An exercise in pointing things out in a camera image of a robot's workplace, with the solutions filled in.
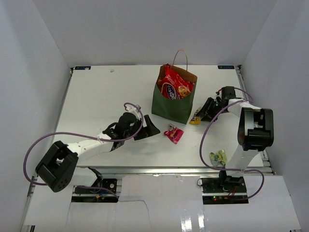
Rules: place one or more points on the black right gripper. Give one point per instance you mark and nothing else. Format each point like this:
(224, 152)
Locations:
(207, 108)

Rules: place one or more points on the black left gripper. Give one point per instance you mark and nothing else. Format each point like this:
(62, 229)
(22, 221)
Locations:
(147, 131)

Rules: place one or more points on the yellow candy packet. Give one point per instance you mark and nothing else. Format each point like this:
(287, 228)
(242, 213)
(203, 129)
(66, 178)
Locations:
(195, 120)

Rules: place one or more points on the pink candy packet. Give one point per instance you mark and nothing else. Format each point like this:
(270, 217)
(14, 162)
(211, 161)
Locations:
(174, 133)

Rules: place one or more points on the red cookie snack bag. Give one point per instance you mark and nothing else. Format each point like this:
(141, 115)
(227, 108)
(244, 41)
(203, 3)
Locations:
(172, 85)

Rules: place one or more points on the light green snack wrapper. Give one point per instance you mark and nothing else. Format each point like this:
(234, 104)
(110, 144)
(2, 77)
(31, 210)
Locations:
(218, 159)

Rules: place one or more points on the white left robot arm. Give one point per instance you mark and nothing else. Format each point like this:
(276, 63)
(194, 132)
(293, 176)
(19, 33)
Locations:
(59, 166)

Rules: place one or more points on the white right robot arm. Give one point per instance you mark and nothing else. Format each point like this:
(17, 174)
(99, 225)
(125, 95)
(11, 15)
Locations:
(255, 132)

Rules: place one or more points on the green paper bag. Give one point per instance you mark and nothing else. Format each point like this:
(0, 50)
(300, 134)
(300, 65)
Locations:
(174, 110)

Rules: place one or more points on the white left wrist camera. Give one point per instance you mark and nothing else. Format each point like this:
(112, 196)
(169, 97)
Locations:
(135, 110)

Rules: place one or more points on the aluminium table rail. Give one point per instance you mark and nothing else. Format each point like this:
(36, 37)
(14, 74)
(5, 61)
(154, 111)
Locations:
(155, 170)

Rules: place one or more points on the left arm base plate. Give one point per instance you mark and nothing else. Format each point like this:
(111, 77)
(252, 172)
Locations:
(105, 193)

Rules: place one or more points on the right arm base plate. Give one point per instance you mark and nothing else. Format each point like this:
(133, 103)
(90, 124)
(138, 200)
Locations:
(215, 194)

